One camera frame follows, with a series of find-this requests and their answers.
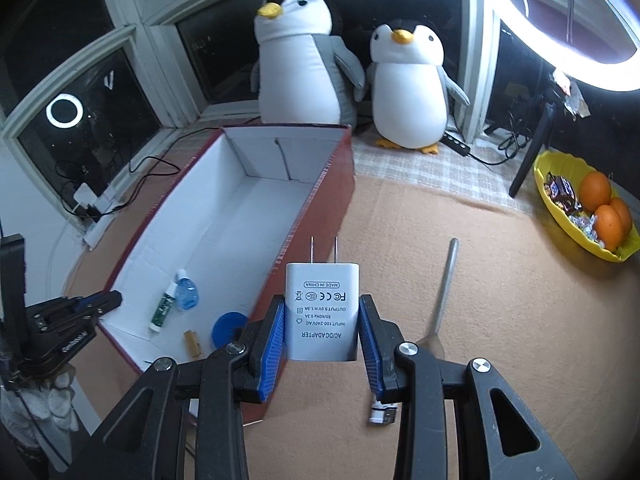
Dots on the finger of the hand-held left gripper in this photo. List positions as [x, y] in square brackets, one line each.
[107, 300]
[60, 304]

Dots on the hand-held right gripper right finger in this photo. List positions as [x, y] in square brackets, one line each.
[370, 345]

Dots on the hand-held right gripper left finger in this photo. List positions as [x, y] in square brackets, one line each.
[272, 345]

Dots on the white tube with green label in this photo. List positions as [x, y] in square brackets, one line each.
[162, 307]

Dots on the white power adapter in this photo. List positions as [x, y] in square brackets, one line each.
[322, 310]

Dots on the small lip balm tube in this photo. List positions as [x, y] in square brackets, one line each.
[192, 345]

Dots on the blue dropper bottle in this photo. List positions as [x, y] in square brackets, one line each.
[187, 295]

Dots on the red cardboard box white inside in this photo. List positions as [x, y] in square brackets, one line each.
[240, 210]

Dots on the blue round lid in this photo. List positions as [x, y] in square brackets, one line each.
[225, 327]

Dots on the white power strip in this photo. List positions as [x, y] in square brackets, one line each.
[102, 220]

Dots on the metal spoon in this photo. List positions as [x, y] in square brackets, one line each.
[445, 290]

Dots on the beige checked cloth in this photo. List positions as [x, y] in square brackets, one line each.
[400, 165]

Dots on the black power strip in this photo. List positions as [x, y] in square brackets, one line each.
[456, 142]

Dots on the yellow plastic bowl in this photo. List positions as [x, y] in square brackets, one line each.
[565, 222]

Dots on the brown wrapped candy bar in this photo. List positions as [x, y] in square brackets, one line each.
[562, 192]

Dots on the pile of wrapped candies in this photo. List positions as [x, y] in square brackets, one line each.
[587, 227]

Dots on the small penguin plush toy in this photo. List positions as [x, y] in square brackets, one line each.
[410, 100]

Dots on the black tripod stand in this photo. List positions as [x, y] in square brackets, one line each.
[530, 155]

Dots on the large penguin plush toy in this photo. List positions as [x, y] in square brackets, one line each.
[300, 85]

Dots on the white wall charger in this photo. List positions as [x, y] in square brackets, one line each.
[85, 195]

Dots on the white window frame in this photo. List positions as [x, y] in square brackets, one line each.
[160, 70]

